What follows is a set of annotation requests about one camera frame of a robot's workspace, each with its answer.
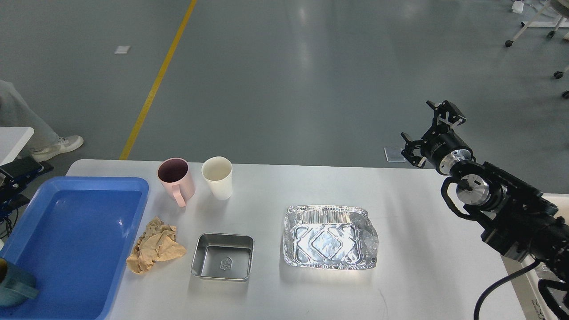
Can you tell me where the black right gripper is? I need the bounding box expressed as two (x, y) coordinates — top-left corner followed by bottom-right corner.
(401, 100), (475, 176)

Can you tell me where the small steel tray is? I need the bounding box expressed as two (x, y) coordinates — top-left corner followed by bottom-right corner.
(191, 233), (254, 282)

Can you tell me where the pink ribbed mug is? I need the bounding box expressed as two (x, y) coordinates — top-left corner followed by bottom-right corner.
(157, 158), (196, 208)

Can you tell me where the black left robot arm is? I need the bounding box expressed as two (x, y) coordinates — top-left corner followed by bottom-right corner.
(0, 156), (53, 221)

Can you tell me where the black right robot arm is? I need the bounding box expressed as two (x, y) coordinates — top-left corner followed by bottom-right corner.
(401, 100), (569, 320)

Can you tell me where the clear floor plate left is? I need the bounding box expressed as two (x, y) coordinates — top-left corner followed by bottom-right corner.
(384, 147), (406, 163)

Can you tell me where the aluminium foil tray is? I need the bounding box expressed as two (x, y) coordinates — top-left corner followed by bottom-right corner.
(282, 205), (379, 271)

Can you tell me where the white rolling stand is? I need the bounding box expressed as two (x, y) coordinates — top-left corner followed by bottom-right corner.
(505, 0), (569, 98)

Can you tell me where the beige waste bin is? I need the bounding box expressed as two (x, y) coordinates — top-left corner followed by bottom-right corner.
(502, 194), (569, 320)

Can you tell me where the white paper cup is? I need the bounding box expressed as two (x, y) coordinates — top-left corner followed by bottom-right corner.
(201, 156), (233, 200)

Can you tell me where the crumpled brown paper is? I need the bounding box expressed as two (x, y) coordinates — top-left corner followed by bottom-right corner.
(126, 216), (187, 275)

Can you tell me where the white sneaker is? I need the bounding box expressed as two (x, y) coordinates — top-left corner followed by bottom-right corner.
(30, 135), (84, 163)

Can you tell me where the blue plastic tray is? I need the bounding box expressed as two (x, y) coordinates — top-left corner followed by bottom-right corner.
(1, 176), (150, 320)

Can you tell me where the person's leg in grey trousers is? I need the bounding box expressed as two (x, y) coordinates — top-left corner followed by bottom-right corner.
(0, 80), (60, 151)

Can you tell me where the white side table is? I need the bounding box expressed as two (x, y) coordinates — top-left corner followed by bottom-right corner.
(0, 126), (34, 165)

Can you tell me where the teal mug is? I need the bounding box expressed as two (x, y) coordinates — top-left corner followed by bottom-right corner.
(0, 259), (40, 308)

